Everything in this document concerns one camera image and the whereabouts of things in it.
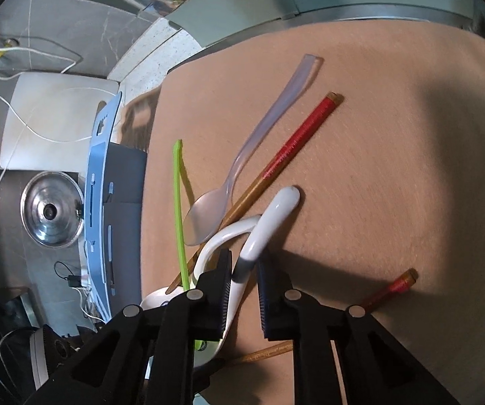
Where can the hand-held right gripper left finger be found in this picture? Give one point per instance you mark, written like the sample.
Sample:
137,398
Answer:
225,287

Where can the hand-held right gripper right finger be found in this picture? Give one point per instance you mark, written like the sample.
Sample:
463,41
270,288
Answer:
263,303

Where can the white ceramic spoon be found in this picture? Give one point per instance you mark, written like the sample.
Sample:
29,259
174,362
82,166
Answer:
276,211
234,228

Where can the blue plastic utensil basket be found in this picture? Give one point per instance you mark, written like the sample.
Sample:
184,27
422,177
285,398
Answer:
97,228

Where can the clear plastic spoon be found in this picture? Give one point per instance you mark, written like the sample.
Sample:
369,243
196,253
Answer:
208,215

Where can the green plastic stick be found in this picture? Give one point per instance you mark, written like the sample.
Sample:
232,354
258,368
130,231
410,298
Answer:
177,185

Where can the red-topped wooden chopstick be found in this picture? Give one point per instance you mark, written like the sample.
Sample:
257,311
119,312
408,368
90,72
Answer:
301,135
394,284

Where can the black charger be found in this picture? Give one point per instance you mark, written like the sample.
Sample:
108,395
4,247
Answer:
73,280

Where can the black mesh device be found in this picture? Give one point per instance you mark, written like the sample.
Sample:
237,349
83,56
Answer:
59,348

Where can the steel pot lid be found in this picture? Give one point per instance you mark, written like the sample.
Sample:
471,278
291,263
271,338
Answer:
35,219

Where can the white cutting board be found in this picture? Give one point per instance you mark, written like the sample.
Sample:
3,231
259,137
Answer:
48,114

